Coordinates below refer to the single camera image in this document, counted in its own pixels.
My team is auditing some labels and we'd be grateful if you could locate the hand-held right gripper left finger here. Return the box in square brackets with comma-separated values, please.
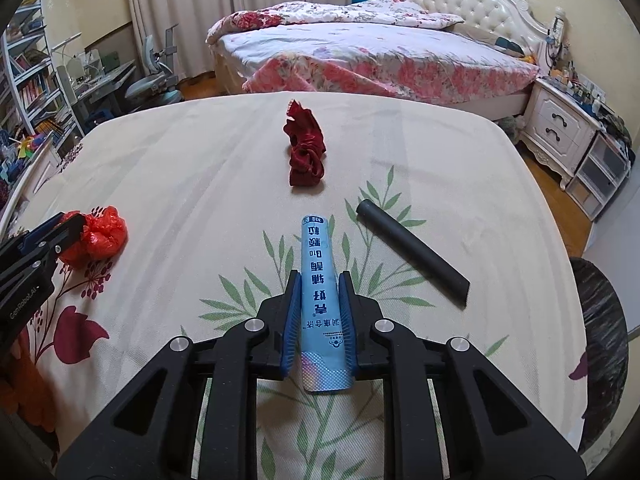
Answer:
[57, 269, 304, 480]

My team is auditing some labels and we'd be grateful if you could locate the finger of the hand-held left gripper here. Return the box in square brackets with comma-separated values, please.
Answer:
[0, 212, 76, 254]
[0, 217, 84, 291]

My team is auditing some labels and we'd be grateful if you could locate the bed with pink floral sheet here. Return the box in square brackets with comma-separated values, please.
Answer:
[207, 20, 544, 122]

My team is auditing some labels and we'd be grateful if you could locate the grey study desk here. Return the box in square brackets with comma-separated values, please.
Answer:
[54, 54, 139, 137]

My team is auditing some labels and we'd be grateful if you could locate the dark red cloth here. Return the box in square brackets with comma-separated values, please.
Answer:
[282, 99, 329, 189]

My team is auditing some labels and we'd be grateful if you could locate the red plastic bag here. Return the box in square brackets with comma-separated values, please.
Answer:
[59, 205, 129, 269]

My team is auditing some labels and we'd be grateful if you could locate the white bookshelf with books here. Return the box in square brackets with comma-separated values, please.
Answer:
[0, 0, 87, 152]

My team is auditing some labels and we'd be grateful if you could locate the black tube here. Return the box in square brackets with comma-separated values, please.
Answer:
[355, 198, 471, 307]

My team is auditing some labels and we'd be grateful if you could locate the plastic drawer unit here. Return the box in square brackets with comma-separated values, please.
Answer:
[565, 130, 633, 222]

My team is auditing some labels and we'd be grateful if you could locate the white pleated curtain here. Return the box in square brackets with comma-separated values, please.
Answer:
[125, 0, 352, 92]

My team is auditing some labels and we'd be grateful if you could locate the pink floral quilt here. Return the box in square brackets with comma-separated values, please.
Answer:
[206, 0, 467, 45]

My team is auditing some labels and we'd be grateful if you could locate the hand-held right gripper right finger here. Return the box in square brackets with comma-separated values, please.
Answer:
[336, 270, 587, 480]

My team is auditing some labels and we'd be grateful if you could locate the colourful toy pile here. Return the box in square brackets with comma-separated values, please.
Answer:
[0, 129, 42, 197]

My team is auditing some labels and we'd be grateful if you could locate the light blue sachet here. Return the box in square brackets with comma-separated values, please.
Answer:
[299, 214, 357, 394]

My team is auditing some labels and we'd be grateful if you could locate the white nightstand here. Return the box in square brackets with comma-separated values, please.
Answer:
[519, 77, 604, 192]

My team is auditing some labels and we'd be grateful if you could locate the grey blue desk chair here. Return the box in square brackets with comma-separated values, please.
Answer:
[124, 22, 184, 107]

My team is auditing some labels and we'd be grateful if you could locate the white tufted headboard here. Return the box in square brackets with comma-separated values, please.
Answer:
[394, 0, 552, 59]

